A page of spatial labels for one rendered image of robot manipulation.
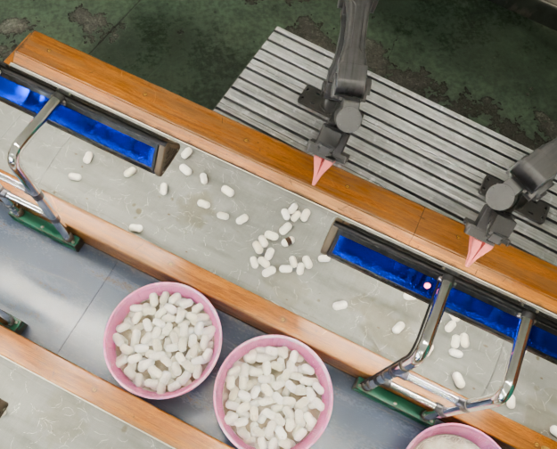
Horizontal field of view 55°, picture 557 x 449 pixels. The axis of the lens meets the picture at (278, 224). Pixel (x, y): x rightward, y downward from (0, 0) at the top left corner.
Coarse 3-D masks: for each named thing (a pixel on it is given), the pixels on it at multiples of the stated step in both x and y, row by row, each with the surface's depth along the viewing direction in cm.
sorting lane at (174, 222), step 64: (0, 128) 143; (64, 192) 137; (128, 192) 138; (192, 192) 140; (256, 192) 141; (192, 256) 133; (256, 256) 134; (320, 320) 129; (384, 320) 130; (448, 320) 131; (448, 384) 125
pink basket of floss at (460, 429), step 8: (440, 424) 118; (448, 424) 118; (456, 424) 118; (424, 432) 117; (432, 432) 120; (440, 432) 121; (448, 432) 122; (456, 432) 121; (464, 432) 120; (472, 432) 119; (480, 432) 118; (416, 440) 117; (472, 440) 121; (480, 440) 120; (488, 440) 118; (408, 448) 116; (480, 448) 121; (488, 448) 119; (496, 448) 118
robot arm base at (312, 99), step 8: (312, 88) 164; (304, 96) 162; (312, 96) 163; (320, 96) 163; (304, 104) 162; (312, 104) 161; (320, 104) 161; (328, 104) 157; (320, 112) 161; (328, 112) 160; (360, 112) 162
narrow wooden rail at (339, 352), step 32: (96, 224) 131; (128, 256) 129; (160, 256) 129; (224, 288) 127; (256, 320) 126; (288, 320) 125; (320, 352) 124; (352, 352) 124; (480, 416) 120; (512, 448) 120
